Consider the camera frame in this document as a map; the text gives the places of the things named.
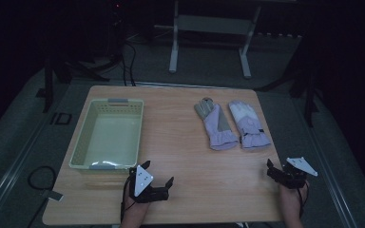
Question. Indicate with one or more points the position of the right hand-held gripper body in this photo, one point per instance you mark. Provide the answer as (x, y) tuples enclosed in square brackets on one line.
[(297, 166)]

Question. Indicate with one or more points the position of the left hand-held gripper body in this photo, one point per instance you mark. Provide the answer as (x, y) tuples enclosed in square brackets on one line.
[(143, 182)]

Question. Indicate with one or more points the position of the pale green plastic basket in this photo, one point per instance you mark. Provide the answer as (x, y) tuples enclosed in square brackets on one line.
[(112, 139)]

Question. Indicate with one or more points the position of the lilac glove white fingers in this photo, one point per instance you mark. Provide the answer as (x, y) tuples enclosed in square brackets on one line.
[(248, 126)]

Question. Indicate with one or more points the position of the lilac glove grey palm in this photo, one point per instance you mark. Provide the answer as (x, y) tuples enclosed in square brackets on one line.
[(217, 126)]

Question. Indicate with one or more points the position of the person's left hand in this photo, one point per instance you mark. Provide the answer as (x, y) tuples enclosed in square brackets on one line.
[(134, 207)]

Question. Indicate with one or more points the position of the person's right hand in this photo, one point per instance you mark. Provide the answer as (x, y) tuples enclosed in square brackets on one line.
[(291, 196)]

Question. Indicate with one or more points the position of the black tripod stand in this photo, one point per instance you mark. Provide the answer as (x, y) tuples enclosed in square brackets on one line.
[(309, 95)]

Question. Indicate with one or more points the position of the grey tape piece on floor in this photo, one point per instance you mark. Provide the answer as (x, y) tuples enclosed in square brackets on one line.
[(53, 195)]

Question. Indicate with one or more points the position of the white metal stand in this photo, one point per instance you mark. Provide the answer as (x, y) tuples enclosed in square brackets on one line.
[(214, 24)]

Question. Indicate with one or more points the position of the dark device with red light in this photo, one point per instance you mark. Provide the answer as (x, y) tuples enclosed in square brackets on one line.
[(117, 9)]

